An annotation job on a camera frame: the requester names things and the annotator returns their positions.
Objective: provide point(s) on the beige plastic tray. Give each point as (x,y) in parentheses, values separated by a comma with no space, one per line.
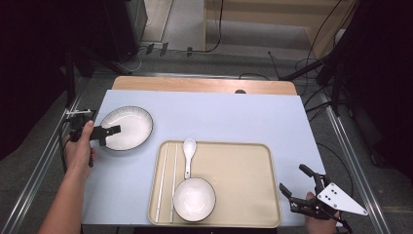
(243,182)

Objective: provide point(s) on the black cabinet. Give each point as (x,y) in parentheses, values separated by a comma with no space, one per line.
(125,29)

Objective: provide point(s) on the person's left hand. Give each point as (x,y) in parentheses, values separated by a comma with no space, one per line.
(79,154)

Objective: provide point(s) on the black stand leg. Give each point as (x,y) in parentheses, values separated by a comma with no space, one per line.
(302,70)

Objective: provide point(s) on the light wooden furniture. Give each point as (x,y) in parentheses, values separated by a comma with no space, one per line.
(259,9)

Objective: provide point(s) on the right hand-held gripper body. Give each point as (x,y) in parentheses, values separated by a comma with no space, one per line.
(337,199)

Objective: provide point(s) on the white ceramic spoon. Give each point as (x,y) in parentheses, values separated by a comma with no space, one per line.
(189,149)

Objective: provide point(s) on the white bowl with dark rim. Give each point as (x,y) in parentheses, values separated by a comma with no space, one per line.
(194,200)

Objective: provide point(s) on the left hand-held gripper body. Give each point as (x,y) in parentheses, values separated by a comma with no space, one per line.
(78,122)

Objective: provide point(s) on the white plate with dark rim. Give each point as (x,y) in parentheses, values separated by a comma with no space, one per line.
(134,128)

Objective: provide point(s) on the person's right hand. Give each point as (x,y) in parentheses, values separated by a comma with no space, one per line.
(319,227)

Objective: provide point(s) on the metal floor rail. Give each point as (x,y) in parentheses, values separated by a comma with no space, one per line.
(35,175)
(354,162)

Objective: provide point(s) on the pale blue table mat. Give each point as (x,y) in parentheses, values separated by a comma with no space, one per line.
(211,117)

